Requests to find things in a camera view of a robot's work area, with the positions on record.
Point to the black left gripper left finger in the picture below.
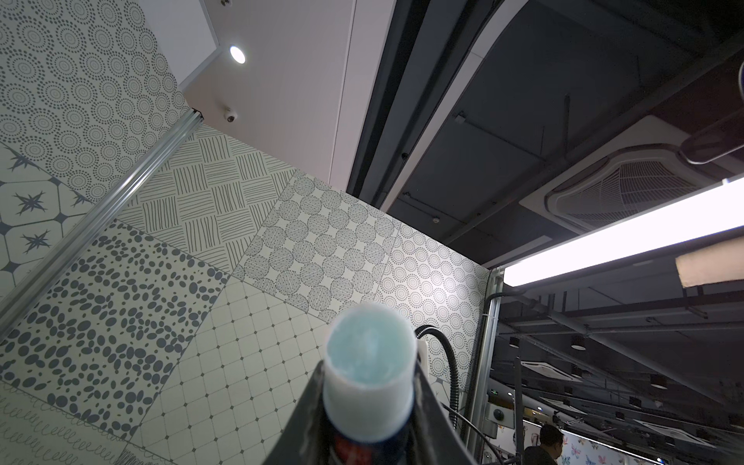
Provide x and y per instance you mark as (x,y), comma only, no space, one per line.
(304,439)

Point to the ceiling strip light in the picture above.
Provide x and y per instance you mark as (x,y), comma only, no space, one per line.
(704,213)

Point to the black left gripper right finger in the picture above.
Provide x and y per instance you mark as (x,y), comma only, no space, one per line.
(432,438)

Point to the ceiling air conditioner vent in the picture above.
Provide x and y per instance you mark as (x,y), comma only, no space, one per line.
(638,170)

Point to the white blue glue stick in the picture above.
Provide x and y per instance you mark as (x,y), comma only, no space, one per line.
(368,388)

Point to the person in black clothes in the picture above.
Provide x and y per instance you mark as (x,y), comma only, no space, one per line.
(548,451)

